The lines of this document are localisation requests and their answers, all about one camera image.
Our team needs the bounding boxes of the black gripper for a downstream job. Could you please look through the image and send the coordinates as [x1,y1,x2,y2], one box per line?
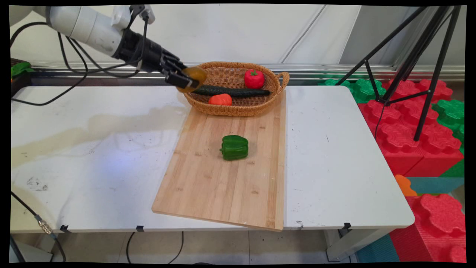
[113,29,200,89]

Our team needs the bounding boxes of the brown yellow potato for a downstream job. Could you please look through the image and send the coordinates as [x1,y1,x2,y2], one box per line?
[176,66,208,93]

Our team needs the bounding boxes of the orange red tomato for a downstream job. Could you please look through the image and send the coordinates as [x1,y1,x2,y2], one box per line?
[208,93,233,106]

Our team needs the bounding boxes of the dark green cucumber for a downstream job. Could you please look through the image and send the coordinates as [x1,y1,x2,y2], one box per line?
[192,84,271,98]

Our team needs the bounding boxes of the woven wicker basket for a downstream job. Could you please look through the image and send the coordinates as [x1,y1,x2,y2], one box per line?
[182,61,290,117]

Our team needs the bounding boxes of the green bell pepper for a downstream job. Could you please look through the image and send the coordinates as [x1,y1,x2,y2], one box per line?
[219,135,249,161]

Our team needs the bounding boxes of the wooden cutting board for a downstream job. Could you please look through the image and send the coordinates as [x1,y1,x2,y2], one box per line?
[152,89,287,232]

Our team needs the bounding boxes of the green toy vegetable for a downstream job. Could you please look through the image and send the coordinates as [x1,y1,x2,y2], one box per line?
[10,61,36,79]

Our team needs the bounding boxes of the green foam block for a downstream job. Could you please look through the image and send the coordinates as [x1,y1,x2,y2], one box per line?
[319,77,387,104]
[431,99,465,154]

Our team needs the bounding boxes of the large red foam block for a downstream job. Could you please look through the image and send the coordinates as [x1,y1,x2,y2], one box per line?
[356,78,465,178]

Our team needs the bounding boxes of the black tripod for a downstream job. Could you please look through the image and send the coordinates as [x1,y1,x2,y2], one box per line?
[335,6,462,142]

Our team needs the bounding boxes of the white table leg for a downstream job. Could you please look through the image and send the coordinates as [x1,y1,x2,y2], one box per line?
[323,228,392,262]

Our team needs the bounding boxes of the orange foam piece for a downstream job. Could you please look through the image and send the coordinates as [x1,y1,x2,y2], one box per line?
[395,174,418,197]

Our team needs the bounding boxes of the teal foam mat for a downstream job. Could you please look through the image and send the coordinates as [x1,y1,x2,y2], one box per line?
[407,176,465,195]

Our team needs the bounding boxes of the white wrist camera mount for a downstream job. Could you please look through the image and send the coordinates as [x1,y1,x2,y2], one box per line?
[111,4,156,31]

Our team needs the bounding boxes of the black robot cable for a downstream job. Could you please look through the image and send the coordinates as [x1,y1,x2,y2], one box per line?
[10,11,149,107]

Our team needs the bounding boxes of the metal wall rail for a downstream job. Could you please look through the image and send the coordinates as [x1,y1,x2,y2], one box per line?
[30,62,465,82]

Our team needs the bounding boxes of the black floor cable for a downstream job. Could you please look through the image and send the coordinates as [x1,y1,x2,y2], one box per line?
[126,232,185,264]

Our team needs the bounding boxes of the black cable with metal connector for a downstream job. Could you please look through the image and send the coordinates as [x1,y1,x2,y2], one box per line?
[10,191,67,262]

